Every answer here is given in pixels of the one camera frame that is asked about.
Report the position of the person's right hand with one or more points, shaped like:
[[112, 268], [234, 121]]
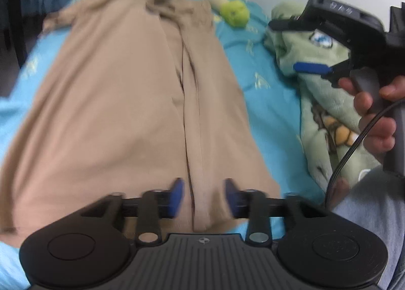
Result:
[[376, 131]]

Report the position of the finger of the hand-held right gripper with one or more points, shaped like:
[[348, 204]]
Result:
[[281, 24], [310, 68]]

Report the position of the person's grey trouser leg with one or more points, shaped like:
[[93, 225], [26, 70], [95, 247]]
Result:
[[373, 207]]

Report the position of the black metal frame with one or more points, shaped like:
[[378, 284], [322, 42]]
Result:
[[17, 14]]

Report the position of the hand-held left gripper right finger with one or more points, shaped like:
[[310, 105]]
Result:
[[231, 197]]

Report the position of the beige t-shirt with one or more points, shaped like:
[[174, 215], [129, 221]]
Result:
[[120, 103]]

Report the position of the blue printed bed sheet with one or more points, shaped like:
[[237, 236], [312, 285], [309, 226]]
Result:
[[272, 100]]

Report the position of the green printed blanket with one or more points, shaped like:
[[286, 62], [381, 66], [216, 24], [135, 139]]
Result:
[[319, 103]]

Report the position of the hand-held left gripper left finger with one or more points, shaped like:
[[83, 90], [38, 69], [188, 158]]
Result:
[[176, 196]]

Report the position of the green plush toy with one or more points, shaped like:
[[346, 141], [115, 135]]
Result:
[[234, 13]]

